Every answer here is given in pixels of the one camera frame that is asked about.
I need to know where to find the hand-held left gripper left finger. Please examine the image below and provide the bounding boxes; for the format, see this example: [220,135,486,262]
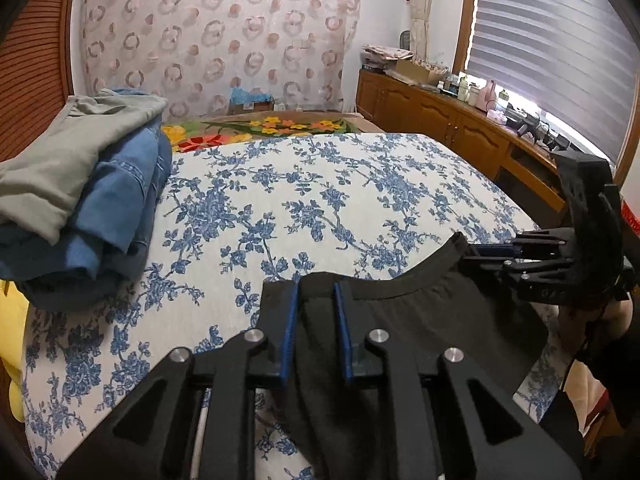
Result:
[57,282,301,480]

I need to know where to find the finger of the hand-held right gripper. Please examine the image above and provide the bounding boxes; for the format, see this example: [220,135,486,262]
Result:
[462,257,576,286]
[467,230,576,258]

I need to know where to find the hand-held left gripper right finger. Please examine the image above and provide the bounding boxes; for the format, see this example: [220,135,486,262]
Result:
[332,281,583,480]

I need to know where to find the black pants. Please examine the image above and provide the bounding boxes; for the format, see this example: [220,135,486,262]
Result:
[262,232,548,480]

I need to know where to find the person's right forearm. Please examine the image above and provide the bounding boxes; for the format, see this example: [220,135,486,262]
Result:
[540,320,640,461]

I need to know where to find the grey-green folded pants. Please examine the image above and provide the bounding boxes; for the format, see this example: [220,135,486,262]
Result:
[0,89,168,246]

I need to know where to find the person's right hand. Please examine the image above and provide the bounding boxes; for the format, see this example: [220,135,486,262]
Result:
[557,297,633,356]

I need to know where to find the blue floral bedsheet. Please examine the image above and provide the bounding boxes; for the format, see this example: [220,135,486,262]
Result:
[20,132,566,480]

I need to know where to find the wooden cabinet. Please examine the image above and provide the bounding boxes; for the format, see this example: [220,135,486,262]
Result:
[356,69,568,231]

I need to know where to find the white bottle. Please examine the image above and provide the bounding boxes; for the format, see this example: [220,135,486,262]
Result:
[457,75,481,106]

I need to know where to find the grey window blind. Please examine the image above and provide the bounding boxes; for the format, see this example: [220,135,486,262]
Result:
[467,0,640,171]

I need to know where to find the cardboard box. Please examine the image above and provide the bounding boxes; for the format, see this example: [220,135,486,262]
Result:
[387,57,448,86]

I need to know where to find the flowered blanket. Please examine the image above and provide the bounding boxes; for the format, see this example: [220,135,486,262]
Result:
[162,112,386,153]

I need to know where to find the stack of papers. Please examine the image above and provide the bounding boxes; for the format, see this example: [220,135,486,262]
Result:
[361,45,413,68]

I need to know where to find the light blue folded jeans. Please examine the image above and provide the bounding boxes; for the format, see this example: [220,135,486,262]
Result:
[55,122,173,281]

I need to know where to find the dark blue folded jeans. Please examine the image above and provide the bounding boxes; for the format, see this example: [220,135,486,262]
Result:
[0,220,151,313]

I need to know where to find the blue plastic bag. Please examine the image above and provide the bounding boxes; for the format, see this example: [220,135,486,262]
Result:
[229,87,273,116]

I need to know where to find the beige tied curtain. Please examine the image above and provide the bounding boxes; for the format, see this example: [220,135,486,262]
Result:
[405,0,436,61]

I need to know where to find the yellow pillow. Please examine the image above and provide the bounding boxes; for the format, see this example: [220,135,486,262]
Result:
[0,280,31,423]

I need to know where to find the patterned lace curtain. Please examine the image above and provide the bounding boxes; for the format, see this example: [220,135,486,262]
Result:
[75,0,361,121]

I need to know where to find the wooden louvered wardrobe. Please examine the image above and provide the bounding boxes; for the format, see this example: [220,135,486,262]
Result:
[0,0,81,161]

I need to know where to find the wooden window frame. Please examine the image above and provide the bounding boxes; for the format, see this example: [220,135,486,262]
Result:
[452,0,481,73]

